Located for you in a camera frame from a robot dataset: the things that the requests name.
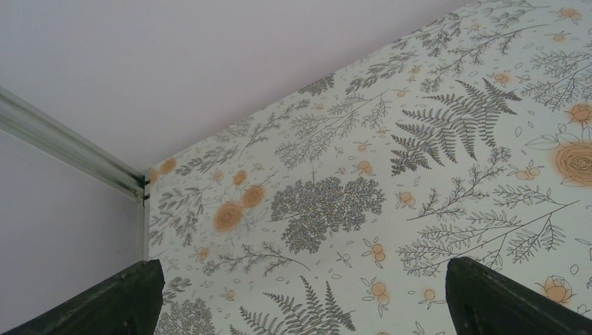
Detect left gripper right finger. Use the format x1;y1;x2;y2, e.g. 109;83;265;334
445;257;591;335

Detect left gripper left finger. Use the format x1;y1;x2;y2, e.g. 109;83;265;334
5;260;165;334

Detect floral patterned table mat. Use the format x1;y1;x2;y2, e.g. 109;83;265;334
149;1;591;334

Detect aluminium corner frame post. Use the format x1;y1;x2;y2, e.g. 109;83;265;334
1;87;149;260

